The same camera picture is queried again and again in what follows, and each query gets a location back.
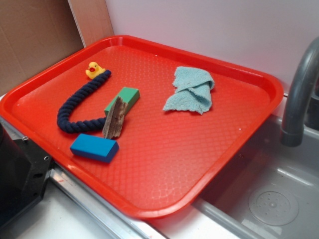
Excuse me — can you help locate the brown wood chip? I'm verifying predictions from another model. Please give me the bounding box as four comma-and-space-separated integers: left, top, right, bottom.
102, 96, 128, 139

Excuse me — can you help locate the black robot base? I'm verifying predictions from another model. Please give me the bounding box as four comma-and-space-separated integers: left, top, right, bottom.
0, 125, 52, 229

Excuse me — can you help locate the green wooden block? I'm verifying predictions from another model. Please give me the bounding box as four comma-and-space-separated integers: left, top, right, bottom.
104, 87, 140, 116

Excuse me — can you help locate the red plastic tray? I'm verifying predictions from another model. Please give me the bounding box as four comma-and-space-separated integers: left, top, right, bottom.
0, 36, 284, 219

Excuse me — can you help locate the light blue cloth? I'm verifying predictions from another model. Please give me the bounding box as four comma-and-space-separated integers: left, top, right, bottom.
163, 66, 215, 115

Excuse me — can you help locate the blue wooden block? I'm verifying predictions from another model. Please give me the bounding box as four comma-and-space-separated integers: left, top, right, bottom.
70, 134, 119, 163

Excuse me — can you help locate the yellow rubber duck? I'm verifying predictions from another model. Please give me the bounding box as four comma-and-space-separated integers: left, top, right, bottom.
85, 62, 106, 79

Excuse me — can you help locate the grey plastic sink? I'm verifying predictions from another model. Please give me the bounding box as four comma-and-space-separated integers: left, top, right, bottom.
150, 104, 319, 239

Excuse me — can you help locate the grey faucet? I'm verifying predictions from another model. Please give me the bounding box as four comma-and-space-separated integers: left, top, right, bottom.
280, 38, 319, 147

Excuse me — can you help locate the brown cardboard panel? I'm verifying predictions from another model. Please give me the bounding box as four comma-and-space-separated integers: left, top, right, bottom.
0, 0, 114, 95

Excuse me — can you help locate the navy blue rope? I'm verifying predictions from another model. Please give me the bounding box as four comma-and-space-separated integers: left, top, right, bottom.
57, 69, 112, 134

